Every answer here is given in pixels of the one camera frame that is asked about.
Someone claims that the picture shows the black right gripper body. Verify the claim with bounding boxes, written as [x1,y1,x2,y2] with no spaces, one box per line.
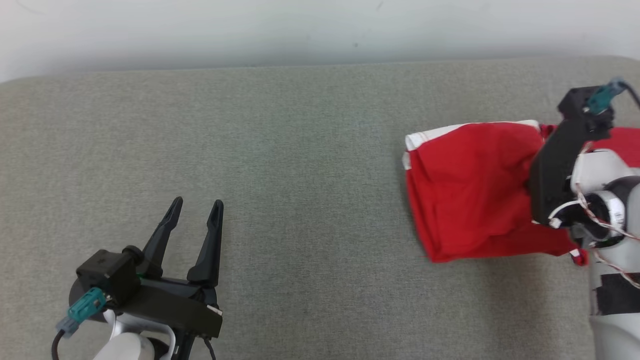
[528,117,614,226]

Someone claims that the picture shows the red Bulls 23 shorts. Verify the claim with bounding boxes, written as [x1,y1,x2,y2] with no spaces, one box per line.
[402,119,581,264]

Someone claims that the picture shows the black camera cable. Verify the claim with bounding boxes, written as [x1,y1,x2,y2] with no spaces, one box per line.
[50,327,69,360]
[620,80,640,109]

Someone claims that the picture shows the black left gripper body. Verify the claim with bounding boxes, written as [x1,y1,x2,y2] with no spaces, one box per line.
[107,276,224,341]

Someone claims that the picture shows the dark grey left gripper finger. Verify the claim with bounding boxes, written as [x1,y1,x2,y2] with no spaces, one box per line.
[187,199,225,289]
[136,196,184,280]

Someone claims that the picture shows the white and red wire bundle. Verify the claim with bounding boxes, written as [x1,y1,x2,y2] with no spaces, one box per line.
[547,184,640,290]

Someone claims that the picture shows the teal camera cable connector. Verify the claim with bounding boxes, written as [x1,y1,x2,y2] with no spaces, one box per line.
[55,287,109,336]
[587,78,627,115]

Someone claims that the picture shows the grey fabric sofa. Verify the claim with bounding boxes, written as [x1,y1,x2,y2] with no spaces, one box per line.
[0,55,640,360]

